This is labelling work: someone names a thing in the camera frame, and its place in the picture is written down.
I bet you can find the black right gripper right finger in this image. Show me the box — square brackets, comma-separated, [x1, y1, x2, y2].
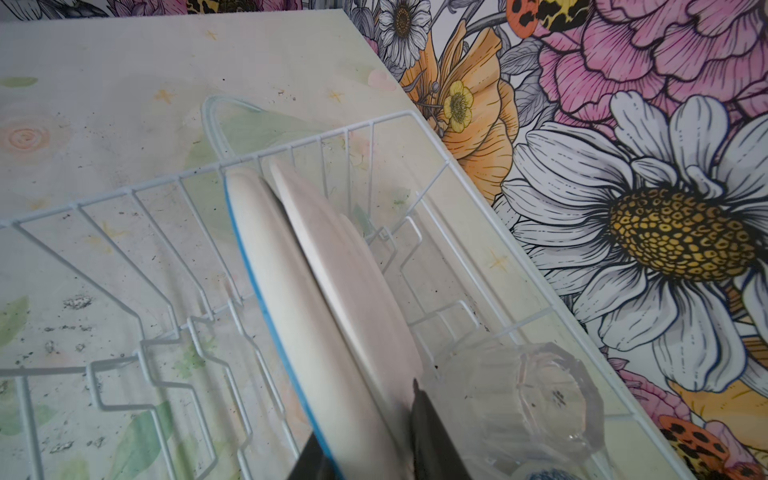
[410, 379, 471, 480]

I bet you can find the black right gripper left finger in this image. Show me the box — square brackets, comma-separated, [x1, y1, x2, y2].
[287, 434, 336, 480]

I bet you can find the white plate teal rim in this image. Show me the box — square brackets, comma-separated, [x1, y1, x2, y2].
[225, 160, 423, 479]

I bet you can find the clear glass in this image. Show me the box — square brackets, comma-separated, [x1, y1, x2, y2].
[424, 342, 605, 473]

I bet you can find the white wire dish rack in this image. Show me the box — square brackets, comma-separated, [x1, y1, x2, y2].
[1, 95, 689, 479]

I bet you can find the white blue floral bowl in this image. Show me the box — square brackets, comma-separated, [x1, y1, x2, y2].
[510, 460, 589, 480]

